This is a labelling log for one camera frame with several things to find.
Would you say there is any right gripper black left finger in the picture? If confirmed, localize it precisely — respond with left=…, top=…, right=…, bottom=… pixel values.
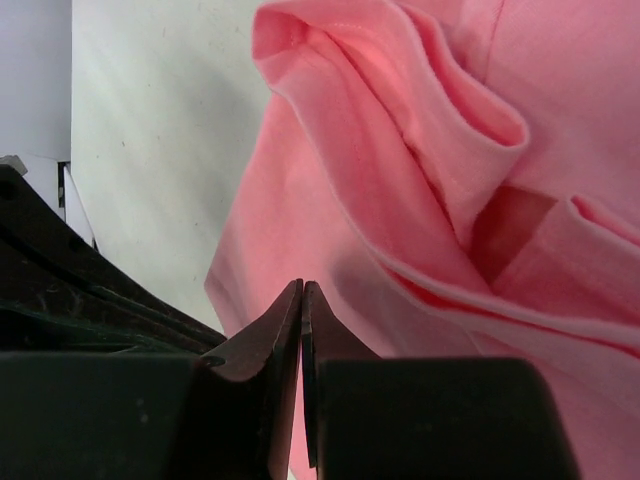
left=192, top=279, right=303, bottom=479

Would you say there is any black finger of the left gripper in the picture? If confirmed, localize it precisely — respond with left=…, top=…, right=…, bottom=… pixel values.
left=1, top=165, right=226, bottom=353

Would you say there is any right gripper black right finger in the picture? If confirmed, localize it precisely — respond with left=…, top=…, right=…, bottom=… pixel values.
left=301, top=281, right=381, bottom=479

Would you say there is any pink t shirt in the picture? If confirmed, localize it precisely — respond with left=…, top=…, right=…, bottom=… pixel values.
left=205, top=1, right=639, bottom=479

